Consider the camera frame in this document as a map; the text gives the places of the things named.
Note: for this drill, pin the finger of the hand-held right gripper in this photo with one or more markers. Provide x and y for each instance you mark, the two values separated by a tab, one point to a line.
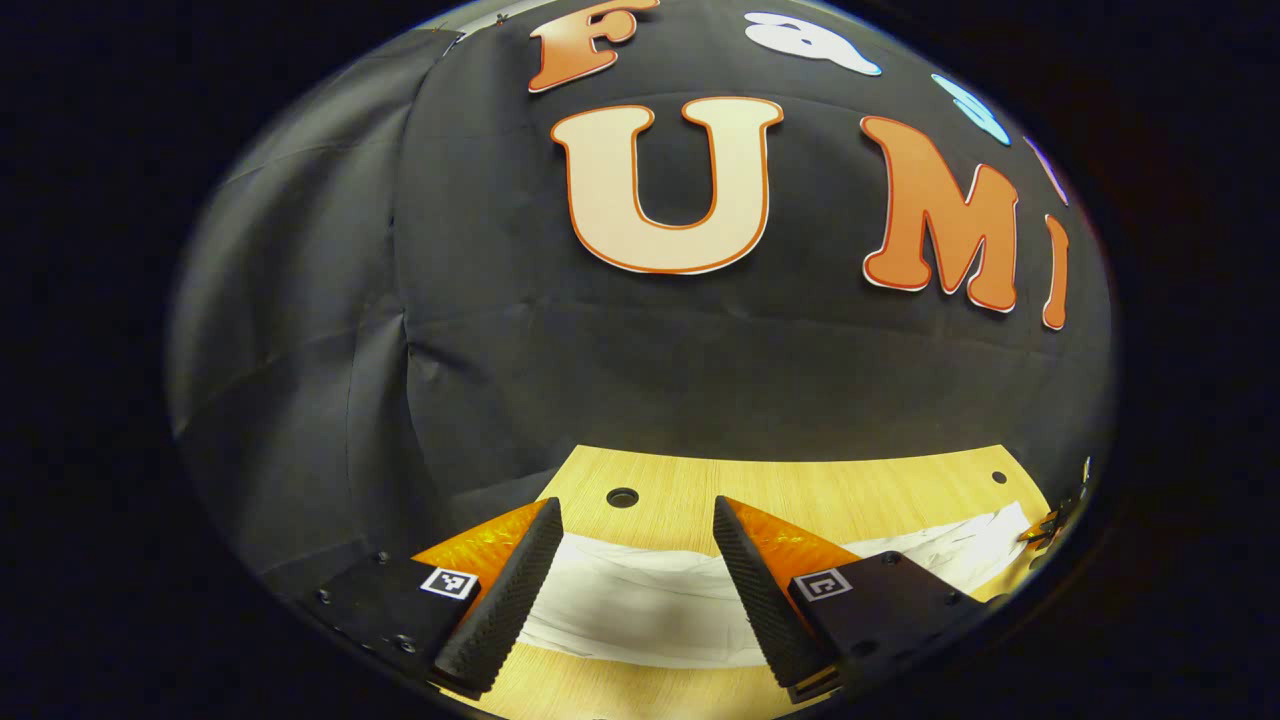
1045	527

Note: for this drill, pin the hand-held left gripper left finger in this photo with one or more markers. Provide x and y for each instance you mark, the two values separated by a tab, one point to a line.
505	610

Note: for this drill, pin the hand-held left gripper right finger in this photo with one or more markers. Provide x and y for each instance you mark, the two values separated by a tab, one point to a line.
760	600

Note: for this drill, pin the black backdrop cloth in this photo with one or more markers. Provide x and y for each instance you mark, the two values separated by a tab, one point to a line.
480	330

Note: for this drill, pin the white jeans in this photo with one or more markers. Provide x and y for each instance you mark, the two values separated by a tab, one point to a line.
640	610

